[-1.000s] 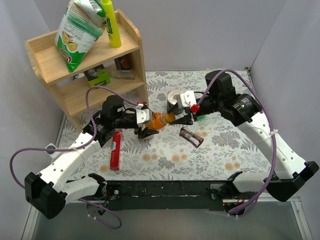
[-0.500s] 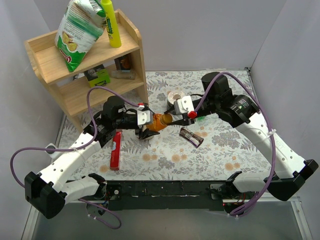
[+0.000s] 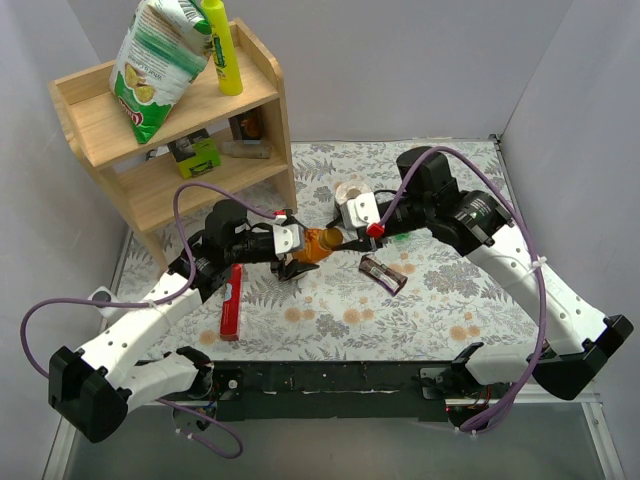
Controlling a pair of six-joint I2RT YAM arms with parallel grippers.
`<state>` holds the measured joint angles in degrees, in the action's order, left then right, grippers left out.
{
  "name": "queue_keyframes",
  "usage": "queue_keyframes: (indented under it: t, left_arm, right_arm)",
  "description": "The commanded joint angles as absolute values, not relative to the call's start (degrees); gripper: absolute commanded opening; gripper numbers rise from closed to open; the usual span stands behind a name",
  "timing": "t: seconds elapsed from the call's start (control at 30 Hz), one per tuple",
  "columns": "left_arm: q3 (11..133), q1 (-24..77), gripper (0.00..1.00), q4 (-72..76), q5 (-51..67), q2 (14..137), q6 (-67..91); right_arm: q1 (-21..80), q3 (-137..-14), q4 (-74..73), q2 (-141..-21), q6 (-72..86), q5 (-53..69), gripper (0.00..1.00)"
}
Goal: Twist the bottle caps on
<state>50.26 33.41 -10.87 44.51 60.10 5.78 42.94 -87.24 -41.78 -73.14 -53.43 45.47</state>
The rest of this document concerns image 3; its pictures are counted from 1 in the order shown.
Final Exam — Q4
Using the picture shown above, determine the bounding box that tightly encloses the orange juice bottle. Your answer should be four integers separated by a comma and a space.
291, 228, 332, 264

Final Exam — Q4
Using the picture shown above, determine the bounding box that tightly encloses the orange bottle cap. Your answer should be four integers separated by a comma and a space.
319, 227, 343, 250

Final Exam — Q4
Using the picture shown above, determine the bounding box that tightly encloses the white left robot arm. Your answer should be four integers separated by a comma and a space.
48, 200, 313, 443

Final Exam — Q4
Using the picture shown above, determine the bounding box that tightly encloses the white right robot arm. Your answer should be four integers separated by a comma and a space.
335, 146, 634, 400

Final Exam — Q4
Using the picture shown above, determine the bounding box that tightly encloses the yellow squeeze bottle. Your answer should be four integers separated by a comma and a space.
201, 0, 243, 96

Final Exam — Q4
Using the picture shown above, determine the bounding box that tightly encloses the floral table mat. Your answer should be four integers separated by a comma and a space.
116, 141, 537, 361

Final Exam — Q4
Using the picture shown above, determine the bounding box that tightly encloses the brown chocolate bar wrapper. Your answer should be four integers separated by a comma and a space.
358, 255, 408, 296

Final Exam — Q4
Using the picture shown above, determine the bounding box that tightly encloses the red toothpaste box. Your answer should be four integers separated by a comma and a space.
219, 264, 243, 342

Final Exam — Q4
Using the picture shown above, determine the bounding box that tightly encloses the wooden shelf unit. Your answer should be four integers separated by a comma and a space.
49, 18, 297, 269

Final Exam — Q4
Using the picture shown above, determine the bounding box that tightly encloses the green black box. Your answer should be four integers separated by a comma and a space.
168, 129, 221, 179

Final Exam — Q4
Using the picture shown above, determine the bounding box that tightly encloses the dark orange box on shelf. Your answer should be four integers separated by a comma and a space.
228, 108, 263, 144

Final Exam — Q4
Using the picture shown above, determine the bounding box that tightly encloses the white button box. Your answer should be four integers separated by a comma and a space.
89, 286, 124, 321

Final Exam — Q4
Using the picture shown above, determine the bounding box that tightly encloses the green white chips bag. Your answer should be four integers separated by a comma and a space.
109, 0, 212, 145

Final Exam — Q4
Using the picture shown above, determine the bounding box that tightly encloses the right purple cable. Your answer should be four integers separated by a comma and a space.
379, 147, 549, 434

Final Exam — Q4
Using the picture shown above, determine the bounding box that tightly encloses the purple cable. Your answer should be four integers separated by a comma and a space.
379, 147, 549, 434
20, 182, 286, 376

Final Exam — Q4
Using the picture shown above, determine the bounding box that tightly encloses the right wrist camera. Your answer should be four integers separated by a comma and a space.
339, 192, 381, 231

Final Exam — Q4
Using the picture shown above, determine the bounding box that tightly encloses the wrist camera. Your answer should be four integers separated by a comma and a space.
272, 210, 305, 255
339, 192, 381, 231

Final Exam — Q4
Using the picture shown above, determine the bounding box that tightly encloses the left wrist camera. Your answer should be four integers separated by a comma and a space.
272, 210, 305, 255

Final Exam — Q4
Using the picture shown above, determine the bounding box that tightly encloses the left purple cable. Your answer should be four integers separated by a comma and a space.
20, 182, 286, 376

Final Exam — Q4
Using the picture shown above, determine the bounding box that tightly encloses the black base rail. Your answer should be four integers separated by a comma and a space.
154, 359, 514, 424

